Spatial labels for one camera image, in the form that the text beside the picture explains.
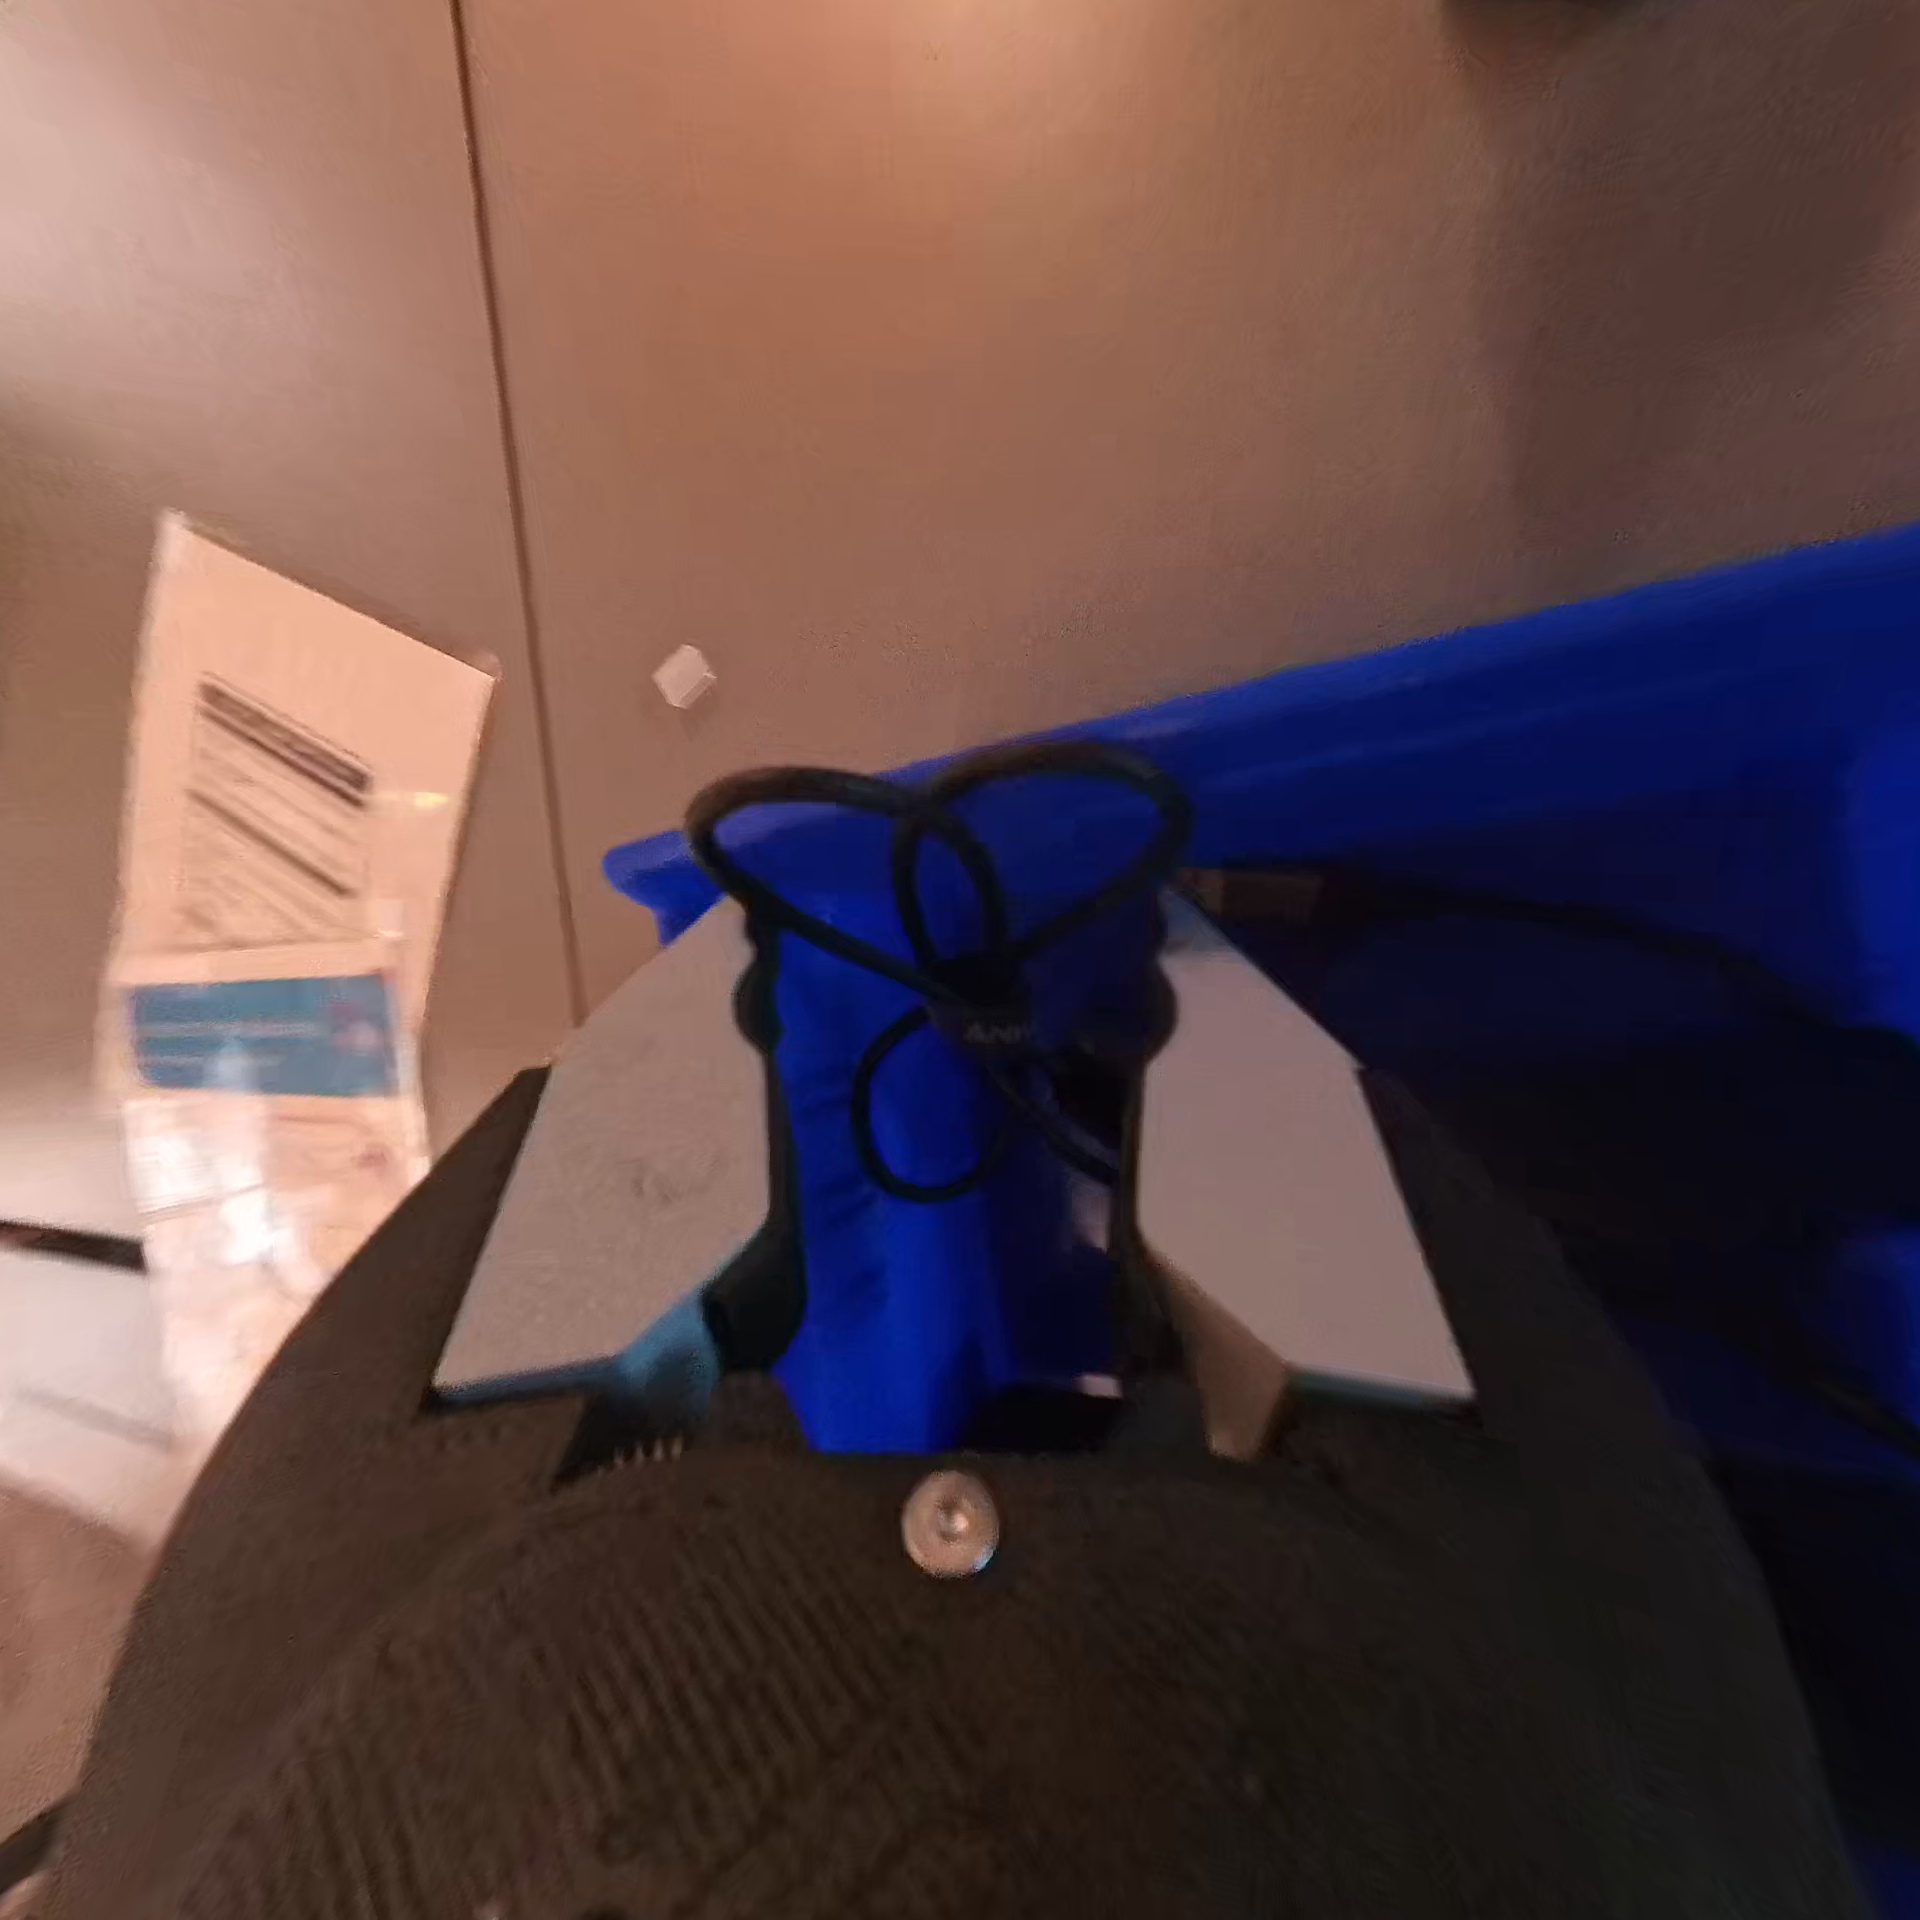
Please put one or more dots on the blue plastic bin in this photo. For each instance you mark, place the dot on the blue plastic bin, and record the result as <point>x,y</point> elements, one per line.
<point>1574,721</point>

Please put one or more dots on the small white cube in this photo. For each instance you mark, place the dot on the small white cube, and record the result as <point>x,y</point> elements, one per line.
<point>684,674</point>

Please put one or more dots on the laminated instruction sheet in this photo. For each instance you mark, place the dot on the laminated instruction sheet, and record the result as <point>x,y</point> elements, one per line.
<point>301,674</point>

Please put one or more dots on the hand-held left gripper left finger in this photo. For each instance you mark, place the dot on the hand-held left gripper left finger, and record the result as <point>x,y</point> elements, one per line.
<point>614,1170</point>

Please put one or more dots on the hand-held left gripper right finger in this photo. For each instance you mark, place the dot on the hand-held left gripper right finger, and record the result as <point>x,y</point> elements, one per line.
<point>1291,1201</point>

